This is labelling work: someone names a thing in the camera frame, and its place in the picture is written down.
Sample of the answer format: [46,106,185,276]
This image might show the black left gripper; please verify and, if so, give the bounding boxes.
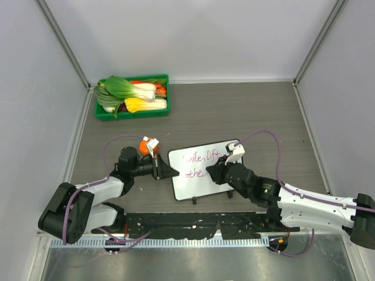
[130,152,178,179]

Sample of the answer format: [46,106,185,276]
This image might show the small white whiteboard black frame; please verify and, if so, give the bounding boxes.
[168,139,239,201]

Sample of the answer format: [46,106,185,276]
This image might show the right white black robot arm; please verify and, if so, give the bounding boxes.
[206,157,374,249]

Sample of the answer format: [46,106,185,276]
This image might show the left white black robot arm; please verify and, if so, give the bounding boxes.
[37,146,179,244]

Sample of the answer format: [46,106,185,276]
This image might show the orange mandarin fruit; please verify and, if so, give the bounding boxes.
[138,136,159,156]

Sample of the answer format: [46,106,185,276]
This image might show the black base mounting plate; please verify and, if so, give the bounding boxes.
[104,212,300,240]

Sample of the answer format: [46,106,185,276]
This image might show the yellow white napa cabbage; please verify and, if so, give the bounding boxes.
[124,98,168,113]

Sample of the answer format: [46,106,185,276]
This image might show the green plastic vegetable tray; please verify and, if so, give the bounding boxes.
[93,74,171,121]

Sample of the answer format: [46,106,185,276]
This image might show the green long vegetable stalks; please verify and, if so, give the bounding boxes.
[93,81,124,118]

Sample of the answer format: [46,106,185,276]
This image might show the green white bok choy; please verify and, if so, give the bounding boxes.
[101,76,156,101]

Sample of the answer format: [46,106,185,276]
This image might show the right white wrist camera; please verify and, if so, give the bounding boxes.
[225,142,245,165]

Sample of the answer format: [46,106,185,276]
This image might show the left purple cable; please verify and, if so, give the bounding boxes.
[62,133,152,254]

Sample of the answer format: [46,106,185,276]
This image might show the purple cable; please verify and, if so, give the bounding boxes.
[62,133,152,254]
[234,130,375,257]

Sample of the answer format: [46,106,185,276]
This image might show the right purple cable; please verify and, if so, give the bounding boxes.
[234,130,375,257]

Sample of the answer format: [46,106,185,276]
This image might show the white slotted cable duct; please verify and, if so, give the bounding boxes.
[66,236,269,248]

